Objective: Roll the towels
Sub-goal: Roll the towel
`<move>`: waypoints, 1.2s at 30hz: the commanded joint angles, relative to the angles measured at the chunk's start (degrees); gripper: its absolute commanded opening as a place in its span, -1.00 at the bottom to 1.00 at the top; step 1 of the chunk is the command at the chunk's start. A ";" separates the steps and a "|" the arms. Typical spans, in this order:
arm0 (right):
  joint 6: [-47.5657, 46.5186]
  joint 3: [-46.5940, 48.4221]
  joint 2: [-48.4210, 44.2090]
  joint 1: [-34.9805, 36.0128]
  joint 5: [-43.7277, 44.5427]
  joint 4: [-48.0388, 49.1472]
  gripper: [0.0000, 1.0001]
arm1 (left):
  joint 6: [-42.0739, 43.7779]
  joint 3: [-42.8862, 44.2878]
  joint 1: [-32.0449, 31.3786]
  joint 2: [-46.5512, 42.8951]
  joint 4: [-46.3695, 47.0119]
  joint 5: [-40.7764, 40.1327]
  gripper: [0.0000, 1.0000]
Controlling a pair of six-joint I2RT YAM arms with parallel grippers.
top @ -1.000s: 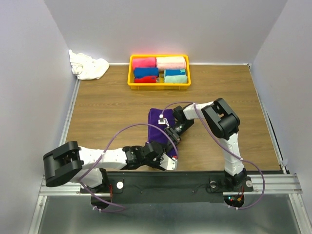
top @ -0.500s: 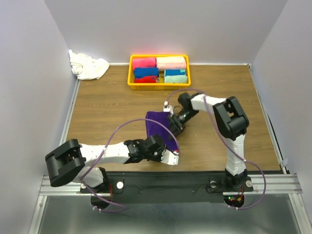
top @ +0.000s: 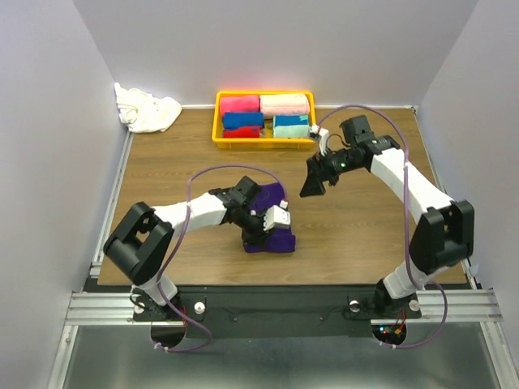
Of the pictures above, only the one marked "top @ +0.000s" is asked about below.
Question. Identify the light pink rolled towel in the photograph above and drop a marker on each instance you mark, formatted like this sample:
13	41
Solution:
272	105

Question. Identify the white towel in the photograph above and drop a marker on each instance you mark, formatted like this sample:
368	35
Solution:
142	112

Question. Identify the teal mint rolled towel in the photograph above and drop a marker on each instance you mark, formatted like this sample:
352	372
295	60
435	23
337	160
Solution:
291	127

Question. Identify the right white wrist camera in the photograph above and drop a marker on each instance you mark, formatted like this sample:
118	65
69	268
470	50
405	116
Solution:
321	136

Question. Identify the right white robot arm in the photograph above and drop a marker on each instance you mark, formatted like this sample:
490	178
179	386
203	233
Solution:
444	233

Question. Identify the yellow plastic basket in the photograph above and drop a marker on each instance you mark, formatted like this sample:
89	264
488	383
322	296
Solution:
266	141

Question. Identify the purple towel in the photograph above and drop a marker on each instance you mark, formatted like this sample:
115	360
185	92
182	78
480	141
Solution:
281	241

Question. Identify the hot pink rolled towel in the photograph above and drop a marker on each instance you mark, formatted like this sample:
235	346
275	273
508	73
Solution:
239	104

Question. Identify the aluminium frame rail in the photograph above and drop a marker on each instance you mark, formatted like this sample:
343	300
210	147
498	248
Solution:
464	306

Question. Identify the blue rolled towel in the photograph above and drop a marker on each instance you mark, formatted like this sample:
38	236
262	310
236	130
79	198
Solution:
234	121

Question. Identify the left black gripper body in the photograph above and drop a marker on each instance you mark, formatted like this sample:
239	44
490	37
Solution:
251	225

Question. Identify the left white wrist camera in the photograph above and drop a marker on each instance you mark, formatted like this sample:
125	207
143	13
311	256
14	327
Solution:
276	218

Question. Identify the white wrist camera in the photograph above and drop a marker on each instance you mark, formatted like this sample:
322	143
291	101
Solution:
276	218
321	136

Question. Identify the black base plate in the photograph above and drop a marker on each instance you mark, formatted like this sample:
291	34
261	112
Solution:
287	311

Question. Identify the red rolled towel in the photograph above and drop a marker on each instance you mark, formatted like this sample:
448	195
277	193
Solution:
244	132

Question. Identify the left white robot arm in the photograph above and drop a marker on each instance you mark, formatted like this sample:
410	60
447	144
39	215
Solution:
139	243

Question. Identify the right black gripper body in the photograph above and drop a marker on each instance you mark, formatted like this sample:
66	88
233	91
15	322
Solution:
334	164

